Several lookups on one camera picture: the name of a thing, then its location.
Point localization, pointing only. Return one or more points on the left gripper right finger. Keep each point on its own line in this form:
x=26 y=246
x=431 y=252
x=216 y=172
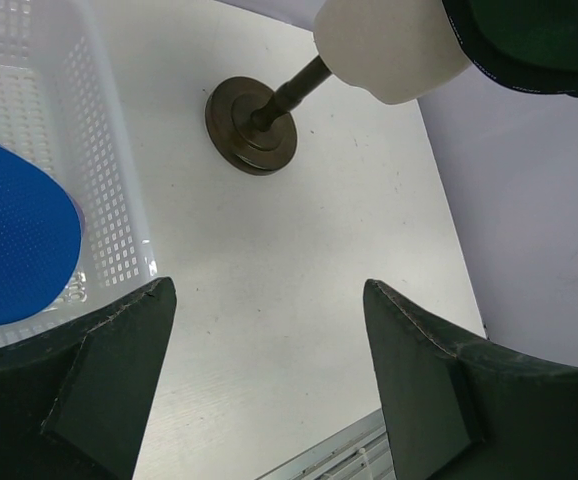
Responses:
x=459 y=406

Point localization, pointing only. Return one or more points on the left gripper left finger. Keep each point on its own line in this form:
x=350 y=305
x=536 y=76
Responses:
x=75 y=400

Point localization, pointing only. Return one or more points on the green NY baseball cap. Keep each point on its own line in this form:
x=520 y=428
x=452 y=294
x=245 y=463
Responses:
x=508 y=34

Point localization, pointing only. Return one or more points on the black cap gold logo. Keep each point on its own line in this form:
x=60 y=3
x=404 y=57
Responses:
x=520 y=76

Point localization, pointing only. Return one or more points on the blue perforated cap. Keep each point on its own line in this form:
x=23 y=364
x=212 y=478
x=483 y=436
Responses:
x=40 y=238

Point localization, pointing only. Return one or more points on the wooden mannequin head stand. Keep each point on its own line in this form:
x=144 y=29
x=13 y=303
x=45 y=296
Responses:
x=397 y=50

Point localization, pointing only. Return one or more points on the aluminium frame rails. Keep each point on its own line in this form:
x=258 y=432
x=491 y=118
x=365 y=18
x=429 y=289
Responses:
x=360 y=451

